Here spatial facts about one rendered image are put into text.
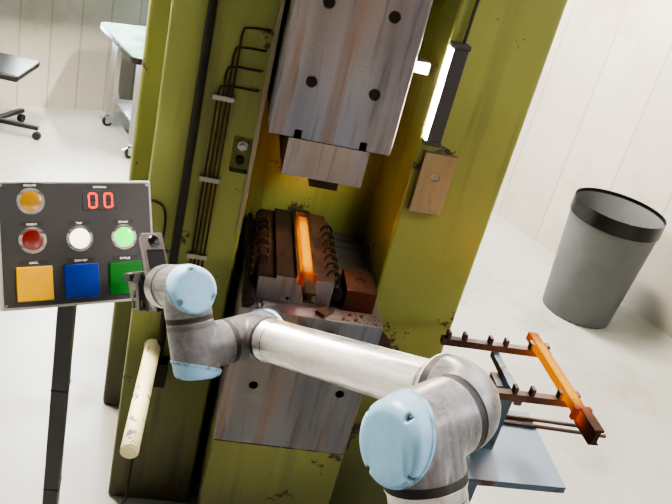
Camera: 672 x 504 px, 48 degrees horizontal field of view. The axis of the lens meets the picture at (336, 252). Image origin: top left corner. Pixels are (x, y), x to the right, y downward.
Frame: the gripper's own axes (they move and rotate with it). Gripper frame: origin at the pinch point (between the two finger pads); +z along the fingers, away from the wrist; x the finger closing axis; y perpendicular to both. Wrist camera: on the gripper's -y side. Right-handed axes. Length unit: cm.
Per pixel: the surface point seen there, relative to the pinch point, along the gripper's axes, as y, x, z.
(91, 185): -20.6, -6.9, 5.8
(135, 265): -1.9, 2.0, 5.1
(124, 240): -7.8, -0.2, 5.5
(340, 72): -44, 43, -23
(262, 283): 4.8, 36.3, 8.6
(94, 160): -62, 75, 316
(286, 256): -1.7, 46.5, 13.6
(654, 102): -78, 348, 107
